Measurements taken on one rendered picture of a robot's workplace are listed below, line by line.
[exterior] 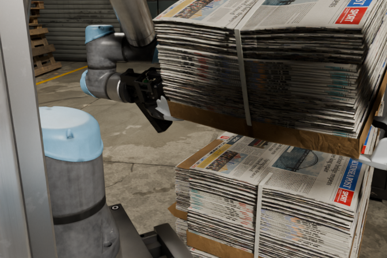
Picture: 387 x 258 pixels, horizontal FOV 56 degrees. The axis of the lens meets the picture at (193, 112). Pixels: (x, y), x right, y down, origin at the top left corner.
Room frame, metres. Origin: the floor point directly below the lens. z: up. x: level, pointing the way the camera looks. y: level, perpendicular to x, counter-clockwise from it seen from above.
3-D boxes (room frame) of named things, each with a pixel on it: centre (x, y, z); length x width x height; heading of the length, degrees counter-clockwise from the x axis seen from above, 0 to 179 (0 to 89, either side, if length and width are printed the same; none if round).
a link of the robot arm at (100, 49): (0.96, 0.23, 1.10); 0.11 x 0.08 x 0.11; 79
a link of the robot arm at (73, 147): (0.51, 0.20, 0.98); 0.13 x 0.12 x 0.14; 79
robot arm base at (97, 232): (0.50, 0.20, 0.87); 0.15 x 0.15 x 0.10
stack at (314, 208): (1.21, -0.43, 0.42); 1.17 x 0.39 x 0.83; 150
